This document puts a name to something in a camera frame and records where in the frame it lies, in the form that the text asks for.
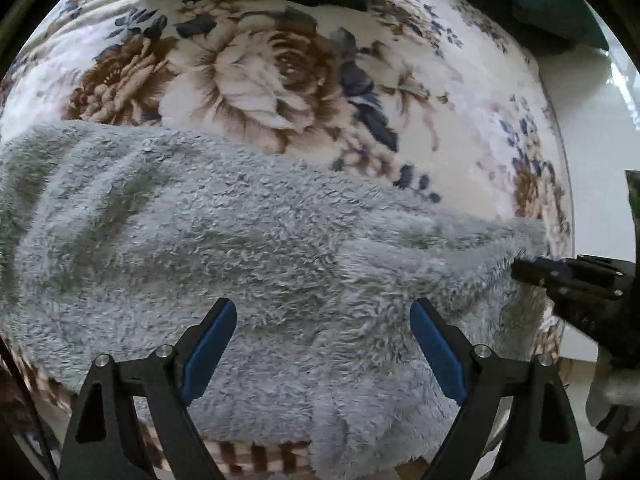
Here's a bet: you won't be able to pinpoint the grey fluffy fleece pants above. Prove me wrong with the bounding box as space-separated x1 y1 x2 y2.
1 122 546 479

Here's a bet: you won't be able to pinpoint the floral plush bed blanket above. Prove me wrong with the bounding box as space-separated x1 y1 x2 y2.
1 0 572 474

